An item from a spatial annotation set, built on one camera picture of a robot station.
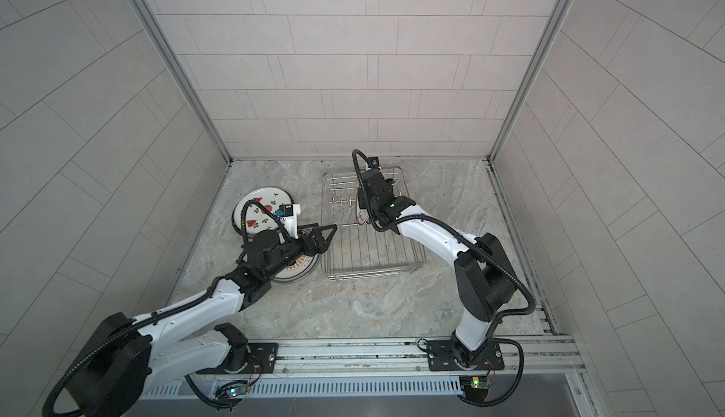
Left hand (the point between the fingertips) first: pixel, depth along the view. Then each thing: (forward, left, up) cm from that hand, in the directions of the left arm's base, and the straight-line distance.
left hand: (335, 226), depth 77 cm
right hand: (+15, -8, -2) cm, 17 cm away
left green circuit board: (-36, +21, -14) cm, 44 cm away
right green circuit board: (-34, -38, -18) cm, 54 cm away
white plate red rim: (+12, -7, -13) cm, 19 cm away
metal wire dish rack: (0, -6, -16) cm, 17 cm away
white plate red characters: (-7, +12, -14) cm, 19 cm away
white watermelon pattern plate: (+21, +28, -17) cm, 38 cm away
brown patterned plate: (-10, +6, +2) cm, 12 cm away
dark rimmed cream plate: (+11, +31, -16) cm, 36 cm away
